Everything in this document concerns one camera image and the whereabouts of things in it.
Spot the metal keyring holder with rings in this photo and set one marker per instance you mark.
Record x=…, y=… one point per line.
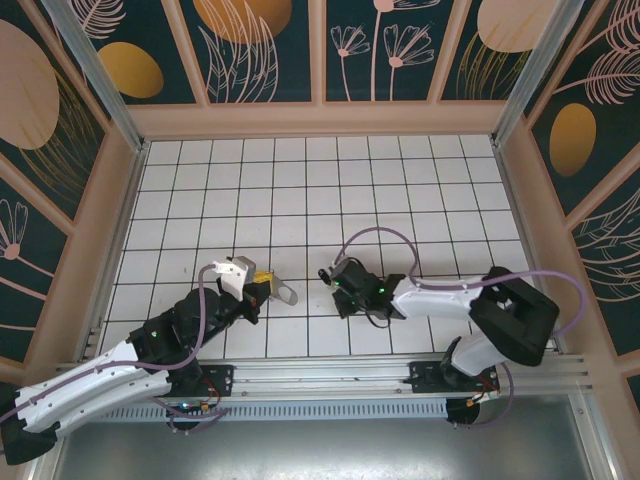
x=280, y=289

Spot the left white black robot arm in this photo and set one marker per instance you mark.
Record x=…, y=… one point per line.
x=90, y=385

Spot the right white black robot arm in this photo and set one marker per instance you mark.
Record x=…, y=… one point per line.
x=435, y=300

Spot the grey metal sheet panel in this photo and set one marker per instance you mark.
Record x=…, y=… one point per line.
x=320, y=450

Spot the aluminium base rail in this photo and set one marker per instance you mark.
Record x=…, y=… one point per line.
x=320, y=377

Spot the aluminium side rail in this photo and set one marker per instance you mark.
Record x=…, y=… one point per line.
x=515, y=200

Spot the aluminium corner post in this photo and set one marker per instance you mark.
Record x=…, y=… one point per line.
x=534, y=70
x=100, y=80

